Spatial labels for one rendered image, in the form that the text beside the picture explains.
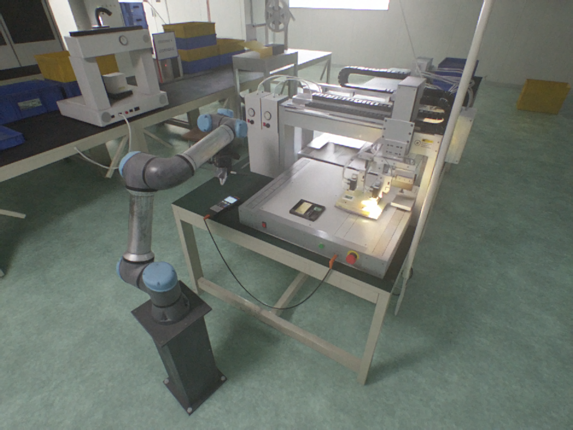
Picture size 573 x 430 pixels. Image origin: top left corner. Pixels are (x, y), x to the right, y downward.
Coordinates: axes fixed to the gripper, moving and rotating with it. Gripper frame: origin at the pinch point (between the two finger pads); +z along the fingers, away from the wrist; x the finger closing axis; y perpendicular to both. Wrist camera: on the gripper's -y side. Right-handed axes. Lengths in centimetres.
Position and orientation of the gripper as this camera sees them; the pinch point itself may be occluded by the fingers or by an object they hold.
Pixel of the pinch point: (222, 182)
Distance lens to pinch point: 167.1
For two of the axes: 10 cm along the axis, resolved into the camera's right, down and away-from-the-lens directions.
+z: -1.5, 9.1, 4.0
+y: -5.7, 2.4, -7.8
